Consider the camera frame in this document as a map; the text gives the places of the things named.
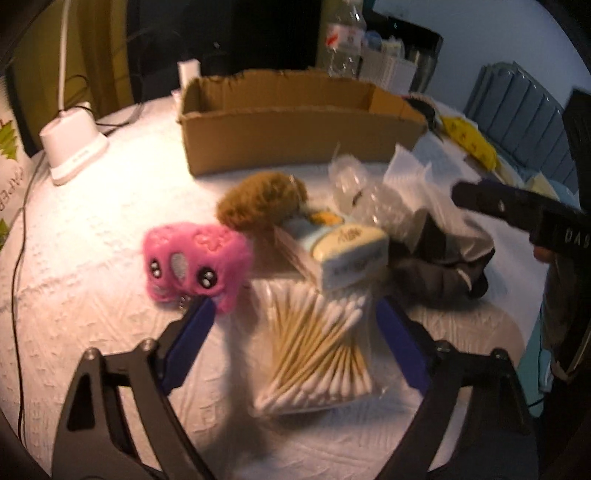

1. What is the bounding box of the white cloth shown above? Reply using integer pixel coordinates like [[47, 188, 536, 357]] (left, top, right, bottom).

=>
[[382, 143, 495, 259]]

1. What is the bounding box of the black lamp cable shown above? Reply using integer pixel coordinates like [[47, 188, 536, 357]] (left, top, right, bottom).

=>
[[9, 103, 144, 444]]

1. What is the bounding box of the yellow plastic bag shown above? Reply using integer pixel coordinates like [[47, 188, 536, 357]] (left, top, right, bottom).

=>
[[440, 116, 498, 172]]

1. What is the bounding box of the white desk lamp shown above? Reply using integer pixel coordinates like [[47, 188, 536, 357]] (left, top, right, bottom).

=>
[[39, 0, 109, 186]]

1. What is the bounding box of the plastic water bottle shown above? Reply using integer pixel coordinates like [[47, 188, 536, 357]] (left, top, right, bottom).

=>
[[322, 0, 367, 79]]

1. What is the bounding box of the black appliance box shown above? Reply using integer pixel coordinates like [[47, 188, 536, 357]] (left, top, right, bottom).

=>
[[363, 7, 444, 93]]

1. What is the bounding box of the brown plush toy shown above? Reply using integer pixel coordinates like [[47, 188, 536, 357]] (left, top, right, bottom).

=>
[[215, 171, 308, 232]]

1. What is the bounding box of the cotton swab bag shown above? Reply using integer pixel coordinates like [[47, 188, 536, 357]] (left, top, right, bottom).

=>
[[252, 278, 376, 416]]

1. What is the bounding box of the bubble wrap piece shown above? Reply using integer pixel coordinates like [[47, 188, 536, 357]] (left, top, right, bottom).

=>
[[329, 155, 413, 239]]

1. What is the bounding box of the yellow curtain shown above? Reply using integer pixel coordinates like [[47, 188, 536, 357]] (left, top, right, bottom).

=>
[[11, 0, 136, 139]]

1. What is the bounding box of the brown cardboard box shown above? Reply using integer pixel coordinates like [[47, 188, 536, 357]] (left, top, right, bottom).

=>
[[178, 70, 427, 177]]

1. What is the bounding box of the white perforated basket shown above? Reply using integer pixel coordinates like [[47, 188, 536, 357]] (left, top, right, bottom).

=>
[[359, 47, 417, 95]]

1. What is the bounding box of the pink plush toy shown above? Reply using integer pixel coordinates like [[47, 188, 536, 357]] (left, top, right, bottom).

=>
[[141, 222, 253, 315]]

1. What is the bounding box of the grey padded headboard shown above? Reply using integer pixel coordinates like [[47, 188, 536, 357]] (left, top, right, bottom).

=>
[[464, 62, 578, 193]]

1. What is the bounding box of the right hand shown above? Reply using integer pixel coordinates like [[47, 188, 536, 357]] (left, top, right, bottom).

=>
[[533, 246, 554, 264]]

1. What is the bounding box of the tissue pack with cartoon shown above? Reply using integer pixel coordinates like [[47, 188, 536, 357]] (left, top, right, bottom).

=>
[[273, 210, 390, 292]]

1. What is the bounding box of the paper cup package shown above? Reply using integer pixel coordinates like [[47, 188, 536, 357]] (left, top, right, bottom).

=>
[[0, 76, 35, 247]]

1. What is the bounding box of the black grey sock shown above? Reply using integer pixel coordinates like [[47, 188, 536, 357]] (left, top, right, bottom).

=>
[[389, 217, 495, 307]]

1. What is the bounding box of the white charger plug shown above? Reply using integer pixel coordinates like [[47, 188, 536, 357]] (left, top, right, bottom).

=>
[[177, 59, 201, 92]]

